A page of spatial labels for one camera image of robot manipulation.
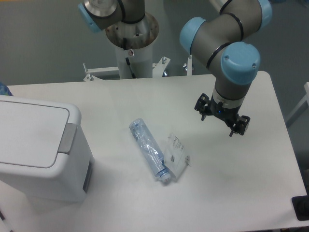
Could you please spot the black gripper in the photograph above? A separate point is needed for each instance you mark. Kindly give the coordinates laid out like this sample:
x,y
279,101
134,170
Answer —
x,y
237,124

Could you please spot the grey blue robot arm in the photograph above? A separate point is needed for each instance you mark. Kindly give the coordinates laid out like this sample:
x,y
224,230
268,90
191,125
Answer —
x,y
217,44

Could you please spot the white trash can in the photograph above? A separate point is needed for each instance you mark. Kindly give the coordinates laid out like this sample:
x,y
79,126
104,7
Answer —
x,y
43,150

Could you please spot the clear plastic bag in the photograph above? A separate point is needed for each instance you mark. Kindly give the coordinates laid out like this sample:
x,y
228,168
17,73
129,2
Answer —
x,y
175,157

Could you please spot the crushed clear plastic bottle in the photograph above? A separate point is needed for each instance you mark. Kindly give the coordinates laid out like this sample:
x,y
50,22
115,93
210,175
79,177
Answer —
x,y
150,150

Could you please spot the blue green patterned object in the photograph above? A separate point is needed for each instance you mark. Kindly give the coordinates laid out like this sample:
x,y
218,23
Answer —
x,y
4,90

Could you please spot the white pedestal base frame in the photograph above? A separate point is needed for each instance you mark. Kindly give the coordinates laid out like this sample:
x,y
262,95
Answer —
x,y
159,69

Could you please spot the white frame at right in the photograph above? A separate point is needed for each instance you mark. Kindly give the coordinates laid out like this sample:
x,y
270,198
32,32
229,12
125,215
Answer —
x,y
299,109

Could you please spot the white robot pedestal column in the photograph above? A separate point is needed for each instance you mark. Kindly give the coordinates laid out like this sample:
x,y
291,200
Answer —
x,y
133,44

